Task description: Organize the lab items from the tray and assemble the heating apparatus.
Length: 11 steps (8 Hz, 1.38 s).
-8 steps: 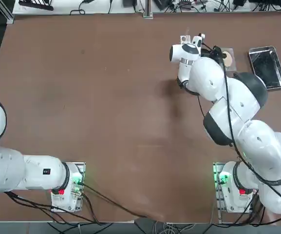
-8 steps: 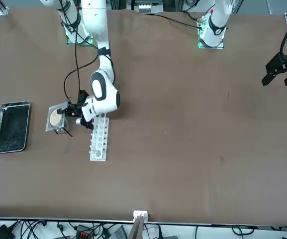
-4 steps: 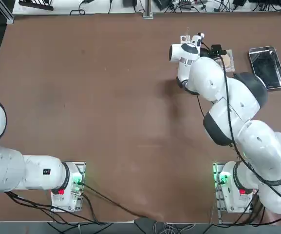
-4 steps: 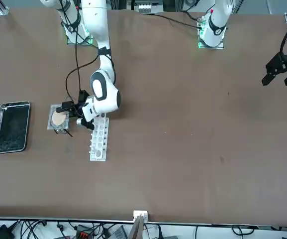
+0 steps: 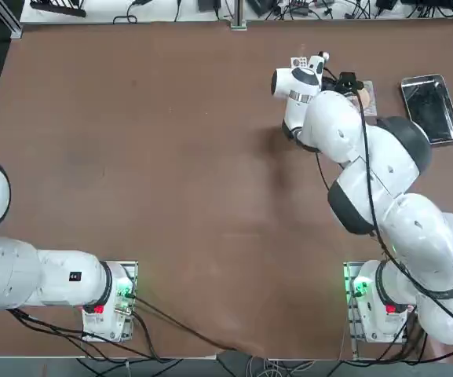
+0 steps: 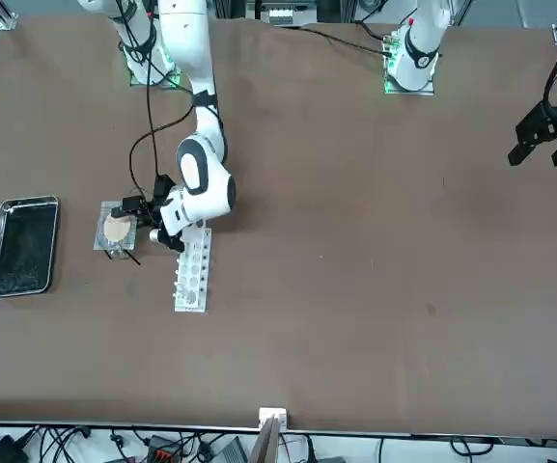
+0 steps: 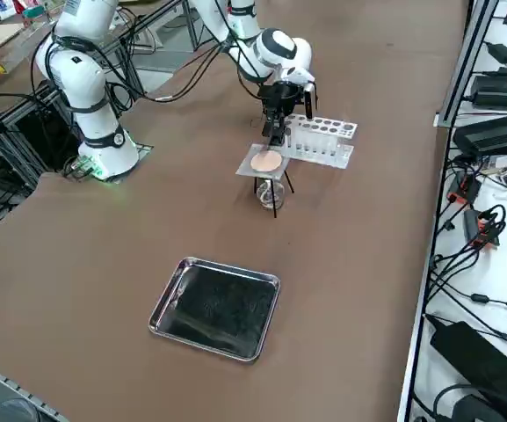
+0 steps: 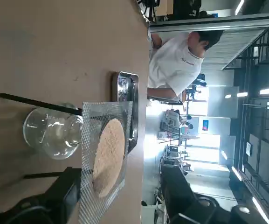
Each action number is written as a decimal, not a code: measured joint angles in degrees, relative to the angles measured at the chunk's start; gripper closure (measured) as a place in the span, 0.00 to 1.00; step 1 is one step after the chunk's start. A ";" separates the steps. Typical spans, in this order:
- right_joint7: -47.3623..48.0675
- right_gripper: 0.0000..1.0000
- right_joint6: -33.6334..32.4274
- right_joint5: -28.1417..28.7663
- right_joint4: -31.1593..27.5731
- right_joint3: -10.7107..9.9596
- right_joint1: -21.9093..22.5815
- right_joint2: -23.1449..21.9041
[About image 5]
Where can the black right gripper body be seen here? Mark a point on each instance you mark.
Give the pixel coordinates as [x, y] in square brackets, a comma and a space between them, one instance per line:
[348, 82]

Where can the aluminium frame rail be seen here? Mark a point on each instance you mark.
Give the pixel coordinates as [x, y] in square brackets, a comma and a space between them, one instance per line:
[2, 15]

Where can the ribbed black power adapter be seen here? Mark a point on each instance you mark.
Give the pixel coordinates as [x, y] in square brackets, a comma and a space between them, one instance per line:
[261, 7]

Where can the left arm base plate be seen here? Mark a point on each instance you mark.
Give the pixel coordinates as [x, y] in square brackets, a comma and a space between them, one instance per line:
[132, 267]

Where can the aluminium post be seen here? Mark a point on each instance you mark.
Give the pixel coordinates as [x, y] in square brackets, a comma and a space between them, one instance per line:
[238, 15]

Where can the steel tray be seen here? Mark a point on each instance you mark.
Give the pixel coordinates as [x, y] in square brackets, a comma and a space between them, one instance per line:
[430, 106]

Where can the black orange power device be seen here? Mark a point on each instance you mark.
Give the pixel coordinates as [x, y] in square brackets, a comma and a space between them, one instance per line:
[298, 3]

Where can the glass test tube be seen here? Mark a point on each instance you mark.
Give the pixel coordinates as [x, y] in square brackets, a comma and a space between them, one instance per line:
[301, 52]

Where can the white test tube rack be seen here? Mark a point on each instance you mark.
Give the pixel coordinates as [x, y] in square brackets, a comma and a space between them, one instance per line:
[298, 62]

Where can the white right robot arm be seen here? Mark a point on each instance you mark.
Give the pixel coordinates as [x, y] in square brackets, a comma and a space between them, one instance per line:
[387, 188]

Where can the small black power adapter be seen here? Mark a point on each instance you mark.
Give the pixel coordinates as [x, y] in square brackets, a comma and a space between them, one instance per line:
[385, 4]

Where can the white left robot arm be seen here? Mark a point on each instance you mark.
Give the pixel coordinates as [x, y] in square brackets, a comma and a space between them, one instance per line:
[14, 271]

